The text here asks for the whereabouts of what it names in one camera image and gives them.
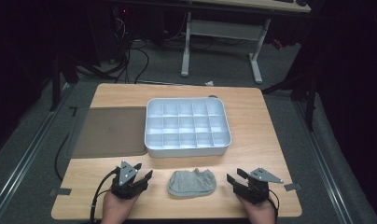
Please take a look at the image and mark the person's right hand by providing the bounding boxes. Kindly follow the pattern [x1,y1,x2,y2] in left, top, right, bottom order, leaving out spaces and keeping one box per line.
[236,194,276,224]

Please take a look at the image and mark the black floor cables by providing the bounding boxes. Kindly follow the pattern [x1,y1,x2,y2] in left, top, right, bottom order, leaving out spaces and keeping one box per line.
[113,17,151,85]

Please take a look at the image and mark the translucent gray box lid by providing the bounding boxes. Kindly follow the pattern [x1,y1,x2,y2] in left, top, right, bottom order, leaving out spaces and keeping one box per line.
[63,105,148,160]

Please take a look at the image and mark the person's left hand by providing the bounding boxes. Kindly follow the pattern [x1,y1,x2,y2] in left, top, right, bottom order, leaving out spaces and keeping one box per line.
[101,189,138,224]

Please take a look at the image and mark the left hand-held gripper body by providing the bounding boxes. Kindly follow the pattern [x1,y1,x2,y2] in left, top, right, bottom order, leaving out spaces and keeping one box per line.
[110,161,148,200]

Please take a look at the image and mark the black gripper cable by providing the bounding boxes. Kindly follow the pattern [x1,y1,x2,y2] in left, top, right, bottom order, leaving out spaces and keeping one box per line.
[267,188,281,224]
[89,167,121,224]

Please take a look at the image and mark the metal floor rail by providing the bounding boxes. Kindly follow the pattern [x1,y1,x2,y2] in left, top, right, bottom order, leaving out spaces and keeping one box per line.
[293,99,355,224]
[0,83,71,220]

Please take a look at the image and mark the gray sock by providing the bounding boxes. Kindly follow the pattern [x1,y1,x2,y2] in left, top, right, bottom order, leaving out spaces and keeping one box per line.
[167,167,217,198]

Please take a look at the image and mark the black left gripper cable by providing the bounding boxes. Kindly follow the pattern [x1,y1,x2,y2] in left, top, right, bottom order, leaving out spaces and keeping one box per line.
[89,167,121,224]

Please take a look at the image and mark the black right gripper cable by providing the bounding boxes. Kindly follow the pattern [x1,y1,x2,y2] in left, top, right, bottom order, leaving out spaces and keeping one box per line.
[267,188,281,224]

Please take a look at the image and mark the gray tape strip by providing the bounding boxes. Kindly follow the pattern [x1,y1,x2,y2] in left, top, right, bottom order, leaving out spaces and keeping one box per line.
[283,182,302,192]
[49,188,73,197]

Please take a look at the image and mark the white divided storage box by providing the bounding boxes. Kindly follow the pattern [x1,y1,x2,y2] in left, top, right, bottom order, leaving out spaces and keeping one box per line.
[144,97,233,159]

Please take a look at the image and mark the black cable beside table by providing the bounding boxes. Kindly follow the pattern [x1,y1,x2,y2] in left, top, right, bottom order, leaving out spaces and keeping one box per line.
[54,133,70,183]

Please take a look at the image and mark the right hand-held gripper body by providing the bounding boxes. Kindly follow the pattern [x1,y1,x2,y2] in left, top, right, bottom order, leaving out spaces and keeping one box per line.
[236,167,285,205]

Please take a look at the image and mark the white-framed wooden desk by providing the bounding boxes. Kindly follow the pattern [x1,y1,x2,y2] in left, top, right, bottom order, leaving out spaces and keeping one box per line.
[180,0,312,85]

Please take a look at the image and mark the black metal stand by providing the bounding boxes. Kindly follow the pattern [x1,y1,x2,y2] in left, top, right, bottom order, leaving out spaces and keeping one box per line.
[49,46,116,112]
[260,62,320,133]

